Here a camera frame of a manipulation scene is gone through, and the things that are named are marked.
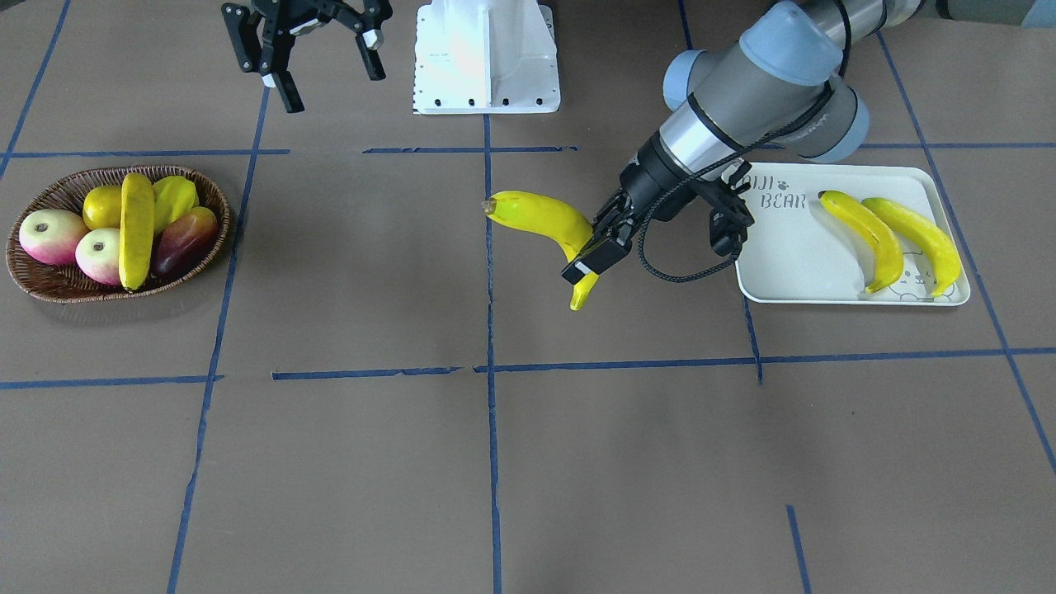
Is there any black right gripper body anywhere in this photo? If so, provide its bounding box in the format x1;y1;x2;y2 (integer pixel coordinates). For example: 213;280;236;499
250;1;394;34

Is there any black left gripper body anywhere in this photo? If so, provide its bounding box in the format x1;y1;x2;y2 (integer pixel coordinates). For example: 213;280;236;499
620;140;719;233

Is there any yellow banana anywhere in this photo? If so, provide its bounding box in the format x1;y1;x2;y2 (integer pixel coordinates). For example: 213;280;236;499
118;172;156;292
861;198;963;298
482;191;593;263
818;191;904;295

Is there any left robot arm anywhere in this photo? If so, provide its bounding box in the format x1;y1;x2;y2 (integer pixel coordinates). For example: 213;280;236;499
562;1;922;283

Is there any white bear plate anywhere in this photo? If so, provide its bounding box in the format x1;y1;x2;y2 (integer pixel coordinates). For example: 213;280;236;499
736;163;972;307

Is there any brown wicker basket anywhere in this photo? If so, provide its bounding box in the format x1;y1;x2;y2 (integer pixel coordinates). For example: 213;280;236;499
7;164;233;304

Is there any yellow star fruit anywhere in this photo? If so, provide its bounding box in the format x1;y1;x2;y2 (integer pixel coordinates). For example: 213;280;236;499
153;177;200;234

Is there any dark red mango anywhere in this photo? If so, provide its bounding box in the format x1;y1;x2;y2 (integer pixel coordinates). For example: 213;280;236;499
151;206;219;279

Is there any yellow lemon fruit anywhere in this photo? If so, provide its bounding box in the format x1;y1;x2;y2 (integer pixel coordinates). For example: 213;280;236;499
82;185;122;230

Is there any pink white apple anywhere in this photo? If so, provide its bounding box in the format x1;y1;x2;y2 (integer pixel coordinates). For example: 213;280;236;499
18;208;89;266

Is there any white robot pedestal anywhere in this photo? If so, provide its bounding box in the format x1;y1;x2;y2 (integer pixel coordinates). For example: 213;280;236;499
412;1;562;114

